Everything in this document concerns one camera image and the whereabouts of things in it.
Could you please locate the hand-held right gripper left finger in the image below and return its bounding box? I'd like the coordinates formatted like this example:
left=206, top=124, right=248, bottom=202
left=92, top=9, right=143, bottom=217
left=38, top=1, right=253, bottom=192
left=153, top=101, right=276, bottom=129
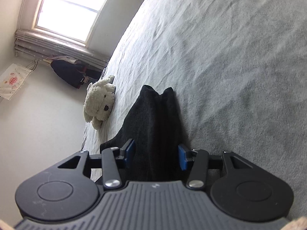
left=58, top=138, right=136, bottom=189

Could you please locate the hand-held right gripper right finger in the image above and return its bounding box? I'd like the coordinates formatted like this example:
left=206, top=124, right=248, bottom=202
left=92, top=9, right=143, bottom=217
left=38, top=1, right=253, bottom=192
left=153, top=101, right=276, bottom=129
left=178, top=143, right=255, bottom=189

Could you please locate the black T-shirt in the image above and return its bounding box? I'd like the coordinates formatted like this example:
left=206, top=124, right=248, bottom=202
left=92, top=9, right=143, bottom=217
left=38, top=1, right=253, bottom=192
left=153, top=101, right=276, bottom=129
left=99, top=85, right=192, bottom=182

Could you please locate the white plush dog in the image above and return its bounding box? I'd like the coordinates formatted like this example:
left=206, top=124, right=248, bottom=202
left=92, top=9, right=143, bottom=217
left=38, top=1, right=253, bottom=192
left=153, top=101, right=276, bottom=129
left=83, top=75, right=116, bottom=130

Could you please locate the dark hanging jacket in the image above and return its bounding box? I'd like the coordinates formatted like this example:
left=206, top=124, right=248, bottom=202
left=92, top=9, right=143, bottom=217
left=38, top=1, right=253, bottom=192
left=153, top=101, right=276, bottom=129
left=50, top=60, right=102, bottom=89

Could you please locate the grey bed sheet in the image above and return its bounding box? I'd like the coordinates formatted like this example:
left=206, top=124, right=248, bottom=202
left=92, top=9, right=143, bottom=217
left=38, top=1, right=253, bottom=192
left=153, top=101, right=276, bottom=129
left=82, top=0, right=307, bottom=221

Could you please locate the cream hanging garment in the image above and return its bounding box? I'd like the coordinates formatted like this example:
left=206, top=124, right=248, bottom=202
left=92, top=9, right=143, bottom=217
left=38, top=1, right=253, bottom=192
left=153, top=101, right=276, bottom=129
left=45, top=55, right=78, bottom=64

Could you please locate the grey patterned curtain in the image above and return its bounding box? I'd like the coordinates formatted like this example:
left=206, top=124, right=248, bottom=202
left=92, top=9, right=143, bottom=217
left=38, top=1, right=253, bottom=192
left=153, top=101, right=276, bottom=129
left=14, top=30, right=108, bottom=70

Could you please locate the window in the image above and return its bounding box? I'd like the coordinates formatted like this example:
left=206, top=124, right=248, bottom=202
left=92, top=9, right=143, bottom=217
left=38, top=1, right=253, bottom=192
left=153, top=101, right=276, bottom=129
left=31, top=0, right=120, bottom=46

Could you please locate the white printed wall hanging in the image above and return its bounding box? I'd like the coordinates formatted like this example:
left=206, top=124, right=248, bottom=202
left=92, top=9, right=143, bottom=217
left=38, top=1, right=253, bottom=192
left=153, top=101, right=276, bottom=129
left=0, top=63, right=33, bottom=100

